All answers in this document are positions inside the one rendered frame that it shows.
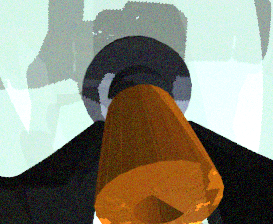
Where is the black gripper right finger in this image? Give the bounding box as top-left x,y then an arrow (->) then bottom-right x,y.
188,120 -> 273,224

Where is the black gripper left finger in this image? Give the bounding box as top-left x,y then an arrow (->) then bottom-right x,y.
0,121 -> 105,224

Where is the orange knob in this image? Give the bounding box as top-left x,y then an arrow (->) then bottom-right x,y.
93,84 -> 225,224

